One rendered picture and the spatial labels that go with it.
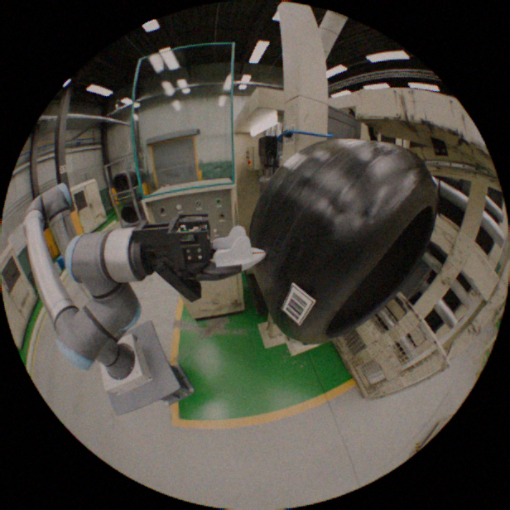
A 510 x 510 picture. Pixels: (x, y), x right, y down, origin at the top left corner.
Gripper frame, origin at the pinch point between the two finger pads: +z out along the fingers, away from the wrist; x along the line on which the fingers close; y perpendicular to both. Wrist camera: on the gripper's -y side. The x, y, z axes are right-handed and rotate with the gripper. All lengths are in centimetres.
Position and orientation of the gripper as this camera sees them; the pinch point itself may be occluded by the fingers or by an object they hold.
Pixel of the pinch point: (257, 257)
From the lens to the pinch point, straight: 27.0
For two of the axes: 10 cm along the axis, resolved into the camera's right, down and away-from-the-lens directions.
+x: -2.6, -5.7, 7.8
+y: 1.2, -8.2, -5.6
